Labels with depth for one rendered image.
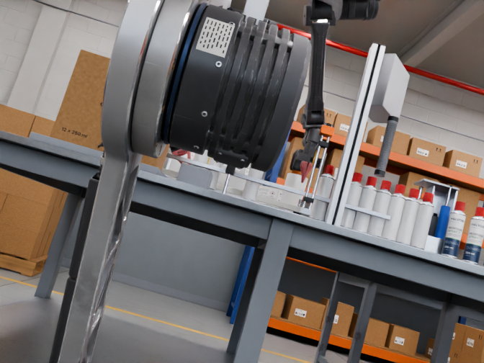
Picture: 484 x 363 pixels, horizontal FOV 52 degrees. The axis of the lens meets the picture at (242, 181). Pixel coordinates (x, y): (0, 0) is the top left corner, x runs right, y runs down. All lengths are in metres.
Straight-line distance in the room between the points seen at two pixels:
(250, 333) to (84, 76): 0.84
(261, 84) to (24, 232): 4.37
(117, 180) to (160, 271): 5.47
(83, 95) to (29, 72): 5.12
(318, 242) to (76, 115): 0.75
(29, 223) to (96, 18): 3.00
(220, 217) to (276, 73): 0.83
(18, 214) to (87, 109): 3.43
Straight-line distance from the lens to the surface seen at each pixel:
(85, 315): 0.72
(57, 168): 1.45
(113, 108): 0.54
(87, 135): 1.45
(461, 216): 1.90
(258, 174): 1.76
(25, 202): 4.84
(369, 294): 2.98
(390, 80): 1.76
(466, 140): 7.15
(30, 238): 4.82
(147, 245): 6.08
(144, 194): 1.37
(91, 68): 1.50
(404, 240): 1.83
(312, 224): 1.31
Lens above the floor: 0.69
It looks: 8 degrees up
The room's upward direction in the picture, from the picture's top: 16 degrees clockwise
